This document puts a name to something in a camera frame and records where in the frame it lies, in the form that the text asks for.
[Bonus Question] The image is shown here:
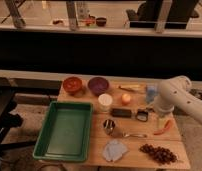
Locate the light blue towel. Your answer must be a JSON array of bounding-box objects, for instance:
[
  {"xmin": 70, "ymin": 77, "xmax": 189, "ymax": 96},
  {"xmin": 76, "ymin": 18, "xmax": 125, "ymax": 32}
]
[{"xmin": 102, "ymin": 139, "xmax": 128, "ymax": 162}]

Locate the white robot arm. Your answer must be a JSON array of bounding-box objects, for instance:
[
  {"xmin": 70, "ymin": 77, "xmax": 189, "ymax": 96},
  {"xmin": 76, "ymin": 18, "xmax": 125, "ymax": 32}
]
[{"xmin": 153, "ymin": 76, "xmax": 202, "ymax": 125}]

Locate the purple bowl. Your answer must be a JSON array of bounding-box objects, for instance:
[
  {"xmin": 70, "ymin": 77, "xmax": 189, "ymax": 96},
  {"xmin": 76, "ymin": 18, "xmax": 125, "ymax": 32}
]
[{"xmin": 88, "ymin": 77, "xmax": 109, "ymax": 96}]

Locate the red bowl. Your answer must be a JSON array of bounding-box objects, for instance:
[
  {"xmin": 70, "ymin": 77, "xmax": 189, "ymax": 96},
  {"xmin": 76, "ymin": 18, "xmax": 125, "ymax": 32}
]
[{"xmin": 62, "ymin": 77, "xmax": 83, "ymax": 94}]

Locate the white cup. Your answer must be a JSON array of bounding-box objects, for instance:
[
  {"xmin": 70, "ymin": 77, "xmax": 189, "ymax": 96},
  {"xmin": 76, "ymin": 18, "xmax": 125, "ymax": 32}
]
[{"xmin": 98, "ymin": 94, "xmax": 113, "ymax": 112}]

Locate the orange round fruit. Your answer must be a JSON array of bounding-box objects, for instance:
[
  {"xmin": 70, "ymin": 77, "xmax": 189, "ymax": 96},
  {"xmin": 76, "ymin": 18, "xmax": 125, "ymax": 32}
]
[{"xmin": 121, "ymin": 93, "xmax": 132, "ymax": 105}]

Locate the black rectangular block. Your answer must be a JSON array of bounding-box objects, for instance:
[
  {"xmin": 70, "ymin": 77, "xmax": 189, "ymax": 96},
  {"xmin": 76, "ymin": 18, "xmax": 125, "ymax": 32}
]
[{"xmin": 111, "ymin": 108, "xmax": 132, "ymax": 118}]

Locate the metal cup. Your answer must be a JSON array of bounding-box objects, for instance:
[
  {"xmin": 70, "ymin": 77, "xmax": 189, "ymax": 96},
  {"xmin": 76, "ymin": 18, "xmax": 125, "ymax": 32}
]
[{"xmin": 103, "ymin": 119, "xmax": 115, "ymax": 135}]

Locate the yellow corn cob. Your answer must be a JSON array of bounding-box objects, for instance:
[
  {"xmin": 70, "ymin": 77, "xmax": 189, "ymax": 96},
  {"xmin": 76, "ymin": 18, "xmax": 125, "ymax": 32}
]
[{"xmin": 119, "ymin": 84, "xmax": 145, "ymax": 93}]

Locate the small black square container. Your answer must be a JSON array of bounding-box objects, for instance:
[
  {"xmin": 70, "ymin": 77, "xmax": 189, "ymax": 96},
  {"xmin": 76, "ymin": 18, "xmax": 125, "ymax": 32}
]
[{"xmin": 136, "ymin": 110, "xmax": 149, "ymax": 122}]

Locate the light blue cup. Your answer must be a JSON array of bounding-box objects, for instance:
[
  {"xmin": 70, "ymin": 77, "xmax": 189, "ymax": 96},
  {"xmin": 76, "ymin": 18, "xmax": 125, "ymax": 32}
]
[{"xmin": 146, "ymin": 85, "xmax": 158, "ymax": 103}]

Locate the metal spoon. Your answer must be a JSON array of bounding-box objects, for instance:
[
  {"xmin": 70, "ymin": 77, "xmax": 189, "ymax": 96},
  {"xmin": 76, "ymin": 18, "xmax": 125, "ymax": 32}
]
[{"xmin": 122, "ymin": 133, "xmax": 147, "ymax": 138}]

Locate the green plastic tray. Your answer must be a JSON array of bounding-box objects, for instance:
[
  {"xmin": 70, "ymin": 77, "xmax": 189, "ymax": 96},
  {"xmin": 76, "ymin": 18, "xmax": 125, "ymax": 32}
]
[{"xmin": 33, "ymin": 102, "xmax": 93, "ymax": 162}]

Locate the bunch of dark grapes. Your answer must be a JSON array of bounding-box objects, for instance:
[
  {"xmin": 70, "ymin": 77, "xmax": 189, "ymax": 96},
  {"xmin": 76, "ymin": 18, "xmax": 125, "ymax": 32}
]
[{"xmin": 139, "ymin": 144, "xmax": 177, "ymax": 164}]

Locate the black chair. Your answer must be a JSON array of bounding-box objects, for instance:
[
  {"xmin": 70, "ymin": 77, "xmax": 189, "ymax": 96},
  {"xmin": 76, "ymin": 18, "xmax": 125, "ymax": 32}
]
[{"xmin": 0, "ymin": 87, "xmax": 38, "ymax": 171}]

